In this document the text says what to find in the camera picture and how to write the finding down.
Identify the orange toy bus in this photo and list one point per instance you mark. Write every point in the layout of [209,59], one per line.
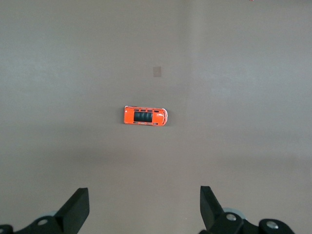
[146,116]

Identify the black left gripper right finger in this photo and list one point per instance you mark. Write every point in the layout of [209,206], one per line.
[214,212]

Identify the brown square tape patch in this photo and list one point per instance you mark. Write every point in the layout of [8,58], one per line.
[157,72]

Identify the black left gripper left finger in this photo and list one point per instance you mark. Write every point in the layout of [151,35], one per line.
[73,209]

